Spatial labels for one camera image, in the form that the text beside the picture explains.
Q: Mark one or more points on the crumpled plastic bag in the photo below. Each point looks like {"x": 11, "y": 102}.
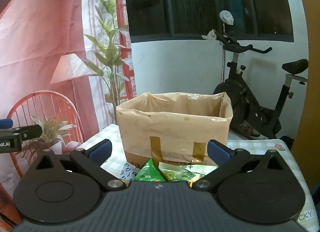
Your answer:
{"x": 209, "y": 34}

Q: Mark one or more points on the wooden door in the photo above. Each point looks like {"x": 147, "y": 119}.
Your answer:
{"x": 310, "y": 96}

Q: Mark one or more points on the checked tablecloth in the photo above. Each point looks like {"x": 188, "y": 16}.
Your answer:
{"x": 252, "y": 144}

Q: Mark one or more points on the white plastic bag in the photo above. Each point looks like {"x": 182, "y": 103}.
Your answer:
{"x": 226, "y": 17}

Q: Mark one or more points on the white blue-print snack packet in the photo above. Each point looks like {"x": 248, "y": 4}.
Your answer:
{"x": 127, "y": 170}

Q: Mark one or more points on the yellow snack packet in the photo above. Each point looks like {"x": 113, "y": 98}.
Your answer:
{"x": 196, "y": 179}

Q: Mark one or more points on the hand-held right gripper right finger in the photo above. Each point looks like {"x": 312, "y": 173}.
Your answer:
{"x": 217, "y": 154}

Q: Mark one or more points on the cardboard box with plastic liner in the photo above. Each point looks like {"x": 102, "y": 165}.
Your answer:
{"x": 172, "y": 126}

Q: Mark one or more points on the snack packet with vegetable picture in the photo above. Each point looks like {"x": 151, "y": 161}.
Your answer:
{"x": 175, "y": 173}

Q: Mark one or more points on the black bag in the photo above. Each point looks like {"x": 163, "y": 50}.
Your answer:
{"x": 287, "y": 142}

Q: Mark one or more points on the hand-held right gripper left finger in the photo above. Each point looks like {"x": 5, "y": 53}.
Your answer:
{"x": 101, "y": 150}

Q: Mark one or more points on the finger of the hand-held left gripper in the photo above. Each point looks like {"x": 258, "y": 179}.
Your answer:
{"x": 30, "y": 131}
{"x": 6, "y": 123}

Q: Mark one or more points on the black exercise bike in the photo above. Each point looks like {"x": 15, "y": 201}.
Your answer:
{"x": 240, "y": 89}

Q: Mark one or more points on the dark window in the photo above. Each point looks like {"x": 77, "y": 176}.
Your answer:
{"x": 200, "y": 9}

